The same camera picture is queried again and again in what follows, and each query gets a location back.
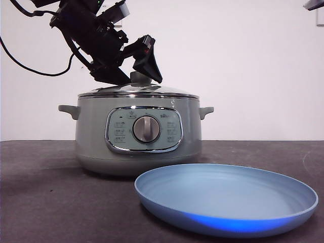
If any glass lid with green knob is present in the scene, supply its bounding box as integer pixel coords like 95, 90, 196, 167
77, 71, 199, 99

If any pale green electric steamer pot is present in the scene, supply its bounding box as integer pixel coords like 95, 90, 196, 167
58, 96, 215, 177

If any pale grey camera box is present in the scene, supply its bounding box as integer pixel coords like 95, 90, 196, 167
303, 0, 324, 11
97, 0, 130, 26

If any blue round plate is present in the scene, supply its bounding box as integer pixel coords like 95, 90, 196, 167
134, 163, 319, 239

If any black cable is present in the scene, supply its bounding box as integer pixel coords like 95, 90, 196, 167
0, 36, 76, 76
10, 0, 61, 18

